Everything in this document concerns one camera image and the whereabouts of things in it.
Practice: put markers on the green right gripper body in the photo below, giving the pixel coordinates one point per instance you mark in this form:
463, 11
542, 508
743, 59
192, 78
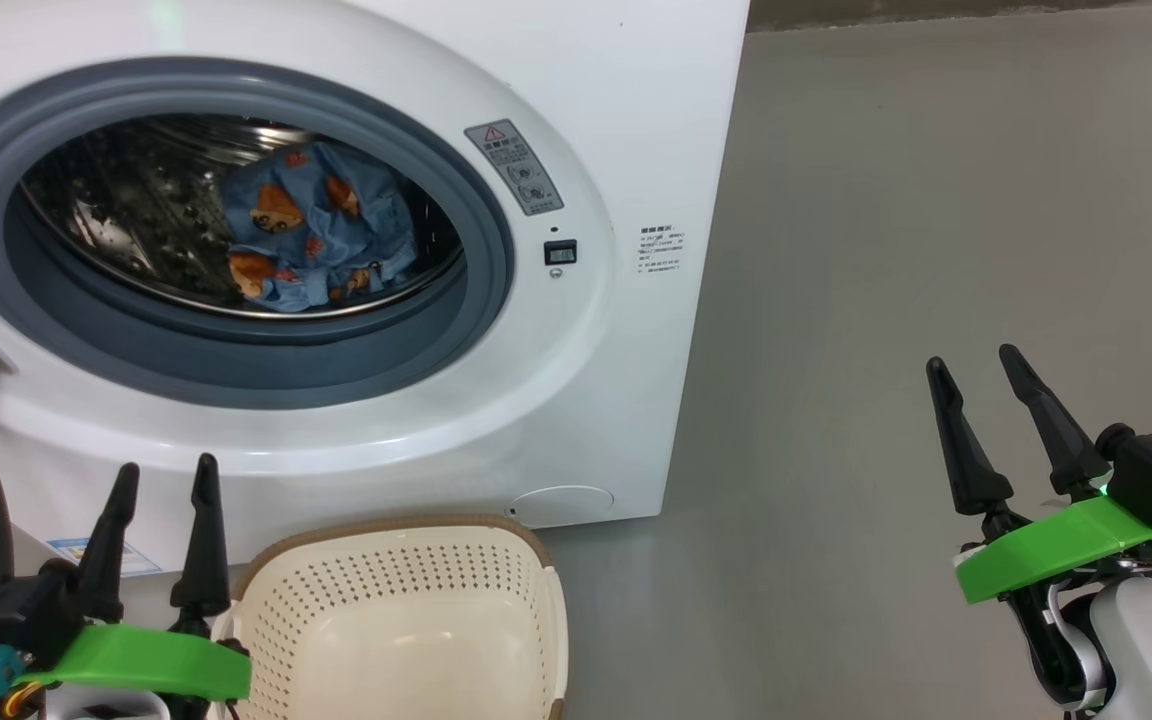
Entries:
1056, 550

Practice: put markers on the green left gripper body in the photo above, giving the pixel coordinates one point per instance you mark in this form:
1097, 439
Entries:
146, 660

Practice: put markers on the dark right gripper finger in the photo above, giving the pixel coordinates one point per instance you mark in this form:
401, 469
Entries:
976, 475
1066, 450

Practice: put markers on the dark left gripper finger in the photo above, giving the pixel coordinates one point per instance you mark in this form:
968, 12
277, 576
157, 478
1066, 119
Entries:
108, 560
204, 570

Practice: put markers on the blue garment with cream lining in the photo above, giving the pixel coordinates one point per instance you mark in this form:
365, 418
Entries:
316, 285

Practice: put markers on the blue garment with orange bears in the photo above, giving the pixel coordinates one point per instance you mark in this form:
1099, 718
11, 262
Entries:
336, 200

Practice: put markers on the perforated steel washer drum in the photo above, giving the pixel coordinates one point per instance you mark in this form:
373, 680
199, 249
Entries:
126, 210

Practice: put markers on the white front-load washing machine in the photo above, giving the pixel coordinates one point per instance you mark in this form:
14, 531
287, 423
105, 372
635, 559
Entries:
586, 400

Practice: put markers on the blue energy label sticker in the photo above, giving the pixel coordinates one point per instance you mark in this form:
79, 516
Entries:
131, 555

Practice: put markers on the cream perforated laundry basket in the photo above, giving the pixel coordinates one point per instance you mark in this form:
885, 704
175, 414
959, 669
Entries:
396, 640

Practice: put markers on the white text sticker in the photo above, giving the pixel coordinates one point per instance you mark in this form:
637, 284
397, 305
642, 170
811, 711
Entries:
662, 250

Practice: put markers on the grey warning label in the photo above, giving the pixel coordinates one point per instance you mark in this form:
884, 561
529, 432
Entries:
514, 168

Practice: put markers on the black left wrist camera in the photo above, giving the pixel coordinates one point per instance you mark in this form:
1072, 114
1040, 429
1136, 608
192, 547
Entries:
16, 610

